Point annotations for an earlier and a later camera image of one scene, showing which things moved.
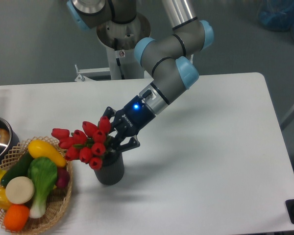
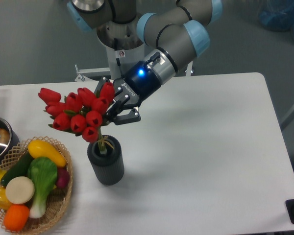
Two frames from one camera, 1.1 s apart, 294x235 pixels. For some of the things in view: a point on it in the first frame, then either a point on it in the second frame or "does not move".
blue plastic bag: (283, 15) does not move
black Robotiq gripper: (134, 116) -> (139, 82)
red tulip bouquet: (88, 146) -> (82, 113)
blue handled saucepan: (4, 141) does not move
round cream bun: (19, 190) does not move
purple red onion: (63, 177) does not move
